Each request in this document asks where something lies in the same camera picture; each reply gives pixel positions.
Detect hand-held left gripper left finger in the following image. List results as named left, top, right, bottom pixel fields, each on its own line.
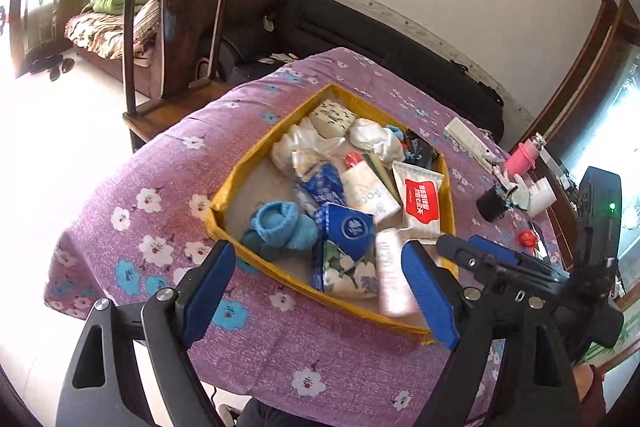
left=55, top=239, right=237, bottom=427

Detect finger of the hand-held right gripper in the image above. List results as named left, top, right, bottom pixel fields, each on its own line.
left=435, top=233, right=551, bottom=303
left=467, top=234, right=573, bottom=283

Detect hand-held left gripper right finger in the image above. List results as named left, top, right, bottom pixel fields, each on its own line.
left=400, top=239, right=583, bottom=427

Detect pale pink tissue pack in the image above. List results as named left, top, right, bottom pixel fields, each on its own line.
left=375, top=228, right=426, bottom=319

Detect white red label wipes pack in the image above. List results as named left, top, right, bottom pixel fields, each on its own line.
left=391, top=160, right=446, bottom=240

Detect floral tissue pack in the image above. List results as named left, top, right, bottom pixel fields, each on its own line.
left=311, top=239, right=381, bottom=300

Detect blue knitted socks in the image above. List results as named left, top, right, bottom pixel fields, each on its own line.
left=240, top=201, right=321, bottom=263

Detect blue face mask pack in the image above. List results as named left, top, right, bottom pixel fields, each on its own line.
left=312, top=202, right=376, bottom=262

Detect black fabric item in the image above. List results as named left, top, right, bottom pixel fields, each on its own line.
left=402, top=129, right=441, bottom=170

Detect beige tissue pack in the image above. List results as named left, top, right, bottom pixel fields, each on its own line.
left=340, top=164, right=403, bottom=224

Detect dark green packet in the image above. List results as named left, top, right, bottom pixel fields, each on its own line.
left=362, top=152, right=403, bottom=202

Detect blue fabric item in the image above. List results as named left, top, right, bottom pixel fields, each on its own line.
left=385, top=124, right=408, bottom=158

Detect yellow cardboard box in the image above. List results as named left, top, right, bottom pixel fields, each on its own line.
left=207, top=83, right=458, bottom=348

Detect white cloth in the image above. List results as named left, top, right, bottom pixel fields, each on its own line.
left=348, top=118, right=406, bottom=165

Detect blue white tissue pack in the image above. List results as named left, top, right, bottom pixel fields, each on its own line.
left=292, top=149, right=348, bottom=218

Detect person's right forearm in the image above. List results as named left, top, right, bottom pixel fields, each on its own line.
left=572, top=363, right=607, bottom=414

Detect black cylinder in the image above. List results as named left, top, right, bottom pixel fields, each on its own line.
left=476, top=184, right=516, bottom=223

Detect white hand figure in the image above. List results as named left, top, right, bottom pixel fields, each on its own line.
left=492, top=167, right=531, bottom=210

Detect white jar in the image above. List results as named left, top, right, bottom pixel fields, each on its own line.
left=527, top=177, right=557, bottom=217

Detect pink bottle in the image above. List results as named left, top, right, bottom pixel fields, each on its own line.
left=502, top=133, right=548, bottom=176

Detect black electronic device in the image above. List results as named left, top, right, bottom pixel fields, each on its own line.
left=575, top=166, right=623, bottom=258

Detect purple floral tablecloth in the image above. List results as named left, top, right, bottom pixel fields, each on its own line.
left=44, top=47, right=566, bottom=425

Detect black leather seat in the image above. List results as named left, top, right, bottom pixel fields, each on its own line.
left=197, top=24, right=291, bottom=82

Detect black leather sofa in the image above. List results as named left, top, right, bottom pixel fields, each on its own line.
left=277, top=0, right=505, bottom=145

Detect dark slipper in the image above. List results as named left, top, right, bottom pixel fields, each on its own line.
left=49, top=58, right=76, bottom=82
left=27, top=54, right=65, bottom=75

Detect dark wooden chair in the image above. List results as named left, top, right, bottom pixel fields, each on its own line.
left=115, top=0, right=243, bottom=152

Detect patterned brown blanket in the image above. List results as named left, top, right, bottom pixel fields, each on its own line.
left=65, top=0, right=163, bottom=60

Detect green cloth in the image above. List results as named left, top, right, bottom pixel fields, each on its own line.
left=92, top=0, right=156, bottom=15

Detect dark wooden frame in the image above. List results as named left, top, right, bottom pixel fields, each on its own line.
left=510, top=0, right=640, bottom=168

